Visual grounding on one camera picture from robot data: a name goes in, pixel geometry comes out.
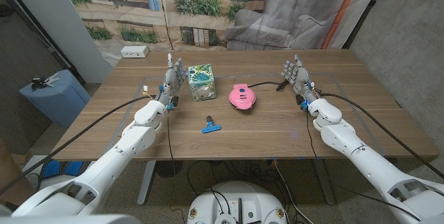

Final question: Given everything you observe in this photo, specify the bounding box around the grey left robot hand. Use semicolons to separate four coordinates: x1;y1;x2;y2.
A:
157;53;189;110

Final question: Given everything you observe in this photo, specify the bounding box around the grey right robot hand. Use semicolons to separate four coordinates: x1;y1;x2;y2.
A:
281;54;318;105

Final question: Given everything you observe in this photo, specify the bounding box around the pink black rubber brush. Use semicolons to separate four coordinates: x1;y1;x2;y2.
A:
228;83;257;111

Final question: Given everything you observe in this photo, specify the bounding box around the floral teal tissue box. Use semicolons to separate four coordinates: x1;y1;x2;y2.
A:
187;63;217;102

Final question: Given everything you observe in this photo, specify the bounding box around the blue paper clip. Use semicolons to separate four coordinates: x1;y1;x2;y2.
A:
201;115;222;135

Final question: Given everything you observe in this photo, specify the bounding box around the blue storage box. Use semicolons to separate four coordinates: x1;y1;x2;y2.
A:
19;69;92;128

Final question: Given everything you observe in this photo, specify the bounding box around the white power strip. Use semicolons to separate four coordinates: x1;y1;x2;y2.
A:
120;45;150;59

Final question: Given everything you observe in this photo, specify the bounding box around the printed fabric backdrop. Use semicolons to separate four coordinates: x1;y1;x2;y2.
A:
57;0;388;67

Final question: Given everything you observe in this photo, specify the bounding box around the white table leg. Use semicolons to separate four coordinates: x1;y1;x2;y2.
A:
137;160;157;207

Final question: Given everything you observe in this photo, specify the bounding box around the grey table leg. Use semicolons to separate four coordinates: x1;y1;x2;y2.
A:
313;157;336;206

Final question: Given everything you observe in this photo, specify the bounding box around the white upright panel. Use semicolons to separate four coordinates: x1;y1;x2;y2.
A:
0;0;114;85

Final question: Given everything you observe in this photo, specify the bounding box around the black key bundle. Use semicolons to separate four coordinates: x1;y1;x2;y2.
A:
31;72;62;89

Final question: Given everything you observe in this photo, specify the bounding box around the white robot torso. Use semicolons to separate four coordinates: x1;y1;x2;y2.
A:
186;181;298;224

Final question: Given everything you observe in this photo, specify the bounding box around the blue floor bin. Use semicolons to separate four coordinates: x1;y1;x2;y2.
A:
40;160;86;180

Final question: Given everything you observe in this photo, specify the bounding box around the black press power cord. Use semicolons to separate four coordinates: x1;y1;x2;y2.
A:
248;80;291;92

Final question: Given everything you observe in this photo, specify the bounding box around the thin black left wrist cable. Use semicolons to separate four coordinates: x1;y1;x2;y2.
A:
166;110;178;177

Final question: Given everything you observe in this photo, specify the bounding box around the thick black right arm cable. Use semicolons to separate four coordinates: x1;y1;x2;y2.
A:
318;92;444;180

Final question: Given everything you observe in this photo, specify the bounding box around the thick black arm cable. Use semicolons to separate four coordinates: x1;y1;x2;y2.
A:
318;92;444;180
0;94;153;197

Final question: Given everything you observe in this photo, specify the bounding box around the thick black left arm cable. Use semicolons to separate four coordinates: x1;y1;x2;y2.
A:
0;94;153;197

